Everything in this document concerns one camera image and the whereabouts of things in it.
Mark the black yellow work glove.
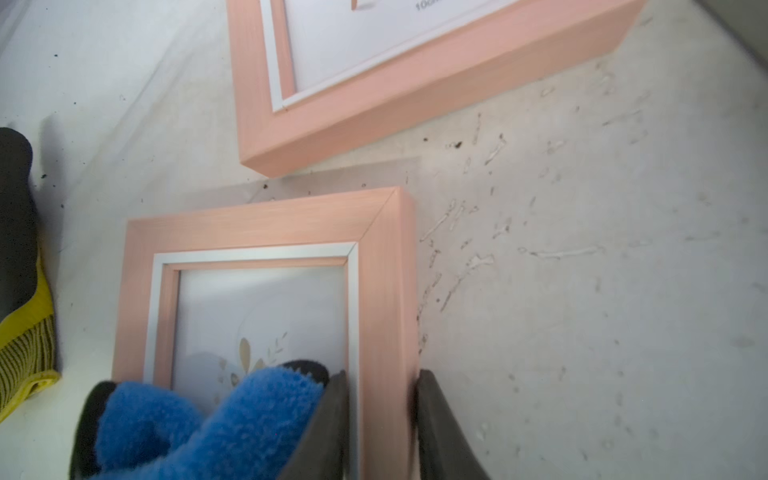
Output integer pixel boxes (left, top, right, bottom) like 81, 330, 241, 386
1, 127, 60, 419

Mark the pink picture frame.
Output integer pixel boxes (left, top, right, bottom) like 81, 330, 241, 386
227, 1, 643, 178
112, 187, 419, 479

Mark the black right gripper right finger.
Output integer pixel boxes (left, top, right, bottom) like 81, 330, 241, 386
416, 369, 489, 480

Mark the green picture frame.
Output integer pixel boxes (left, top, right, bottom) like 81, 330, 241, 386
698, 0, 768, 68

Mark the blue microfibre cloth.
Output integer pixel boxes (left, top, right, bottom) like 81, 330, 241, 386
69, 360, 329, 479

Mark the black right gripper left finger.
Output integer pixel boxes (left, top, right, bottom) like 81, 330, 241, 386
278, 371, 349, 480

